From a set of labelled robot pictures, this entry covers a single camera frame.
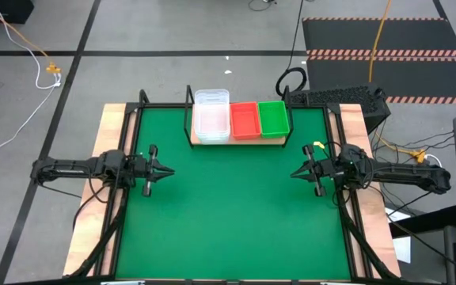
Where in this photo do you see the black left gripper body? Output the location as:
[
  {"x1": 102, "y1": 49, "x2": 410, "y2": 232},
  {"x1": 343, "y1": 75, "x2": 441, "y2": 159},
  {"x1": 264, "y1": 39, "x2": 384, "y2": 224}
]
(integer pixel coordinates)
[{"x1": 131, "y1": 144, "x2": 158, "y2": 198}]

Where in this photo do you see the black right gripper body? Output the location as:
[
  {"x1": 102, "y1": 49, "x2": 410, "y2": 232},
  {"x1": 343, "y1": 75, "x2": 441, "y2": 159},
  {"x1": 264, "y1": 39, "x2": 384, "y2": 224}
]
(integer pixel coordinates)
[{"x1": 302, "y1": 144, "x2": 336, "y2": 198}]

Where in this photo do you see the green plastic basket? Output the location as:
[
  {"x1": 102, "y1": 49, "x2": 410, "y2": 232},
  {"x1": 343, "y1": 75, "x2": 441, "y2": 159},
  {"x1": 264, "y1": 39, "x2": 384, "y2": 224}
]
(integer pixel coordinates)
[{"x1": 256, "y1": 100, "x2": 291, "y2": 139}]

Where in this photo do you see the red plastic slotted basket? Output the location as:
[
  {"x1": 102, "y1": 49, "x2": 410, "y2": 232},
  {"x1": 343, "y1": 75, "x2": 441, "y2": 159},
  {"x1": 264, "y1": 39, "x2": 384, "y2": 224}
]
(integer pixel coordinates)
[{"x1": 229, "y1": 101, "x2": 262, "y2": 141}]

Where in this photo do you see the black perforated computer tower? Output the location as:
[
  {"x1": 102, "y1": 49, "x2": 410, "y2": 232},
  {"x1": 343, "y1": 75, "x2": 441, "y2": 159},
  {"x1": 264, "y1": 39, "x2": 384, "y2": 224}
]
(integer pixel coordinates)
[{"x1": 291, "y1": 82, "x2": 392, "y2": 135}]

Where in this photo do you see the green table mat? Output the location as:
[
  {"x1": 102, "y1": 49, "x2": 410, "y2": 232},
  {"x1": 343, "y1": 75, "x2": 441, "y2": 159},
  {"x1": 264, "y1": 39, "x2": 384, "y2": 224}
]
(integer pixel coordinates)
[{"x1": 115, "y1": 106, "x2": 352, "y2": 280}]

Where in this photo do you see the white paper sheet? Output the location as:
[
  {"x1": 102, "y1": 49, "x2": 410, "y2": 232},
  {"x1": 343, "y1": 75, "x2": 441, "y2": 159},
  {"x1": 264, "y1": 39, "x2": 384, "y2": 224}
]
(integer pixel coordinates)
[{"x1": 385, "y1": 207, "x2": 412, "y2": 264}]

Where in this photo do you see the black hazard-striped floor mat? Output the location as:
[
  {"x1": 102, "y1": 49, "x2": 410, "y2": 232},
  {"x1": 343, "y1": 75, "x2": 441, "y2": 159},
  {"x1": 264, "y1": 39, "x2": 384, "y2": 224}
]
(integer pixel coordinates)
[
  {"x1": 306, "y1": 55, "x2": 456, "y2": 105},
  {"x1": 301, "y1": 17, "x2": 456, "y2": 57}
]

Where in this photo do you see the black equipment case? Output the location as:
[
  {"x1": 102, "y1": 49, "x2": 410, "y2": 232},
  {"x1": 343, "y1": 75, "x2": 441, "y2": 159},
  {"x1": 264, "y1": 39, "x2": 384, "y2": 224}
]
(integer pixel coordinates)
[{"x1": 0, "y1": 0, "x2": 36, "y2": 25}]

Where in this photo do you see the black metal rig frame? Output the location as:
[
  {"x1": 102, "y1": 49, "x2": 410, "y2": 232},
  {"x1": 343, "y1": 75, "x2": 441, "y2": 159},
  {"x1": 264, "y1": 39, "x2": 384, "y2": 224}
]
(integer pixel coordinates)
[{"x1": 63, "y1": 85, "x2": 401, "y2": 285}]

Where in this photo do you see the black coiled floor cable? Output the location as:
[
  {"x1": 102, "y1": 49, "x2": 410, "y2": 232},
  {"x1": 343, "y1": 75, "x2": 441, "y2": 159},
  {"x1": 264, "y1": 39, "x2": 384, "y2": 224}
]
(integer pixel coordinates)
[{"x1": 275, "y1": 0, "x2": 309, "y2": 98}]

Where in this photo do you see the yellow cable with power strip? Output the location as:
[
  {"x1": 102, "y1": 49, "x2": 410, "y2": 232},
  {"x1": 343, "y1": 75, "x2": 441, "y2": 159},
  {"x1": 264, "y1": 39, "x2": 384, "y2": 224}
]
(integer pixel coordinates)
[{"x1": 374, "y1": 130, "x2": 431, "y2": 165}]

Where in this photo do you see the white charger cable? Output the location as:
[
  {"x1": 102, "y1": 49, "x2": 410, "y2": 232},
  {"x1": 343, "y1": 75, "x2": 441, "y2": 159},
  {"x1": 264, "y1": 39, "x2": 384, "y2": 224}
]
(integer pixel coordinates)
[{"x1": 424, "y1": 153, "x2": 443, "y2": 168}]

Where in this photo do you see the yellow extension cable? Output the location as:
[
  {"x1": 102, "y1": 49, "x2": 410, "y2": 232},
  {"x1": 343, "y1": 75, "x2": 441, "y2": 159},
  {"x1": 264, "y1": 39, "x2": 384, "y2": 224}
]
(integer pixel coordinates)
[{"x1": 368, "y1": 0, "x2": 394, "y2": 83}]

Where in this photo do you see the white power cable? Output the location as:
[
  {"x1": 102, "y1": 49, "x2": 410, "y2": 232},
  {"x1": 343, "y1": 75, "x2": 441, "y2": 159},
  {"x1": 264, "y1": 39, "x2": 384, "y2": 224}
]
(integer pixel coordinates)
[{"x1": 0, "y1": 73, "x2": 63, "y2": 163}]

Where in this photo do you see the orange cable with yellow plug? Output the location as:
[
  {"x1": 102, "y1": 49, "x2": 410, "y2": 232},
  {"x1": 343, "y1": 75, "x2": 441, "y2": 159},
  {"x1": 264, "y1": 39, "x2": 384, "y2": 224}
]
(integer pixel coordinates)
[{"x1": 0, "y1": 0, "x2": 62, "y2": 76}]

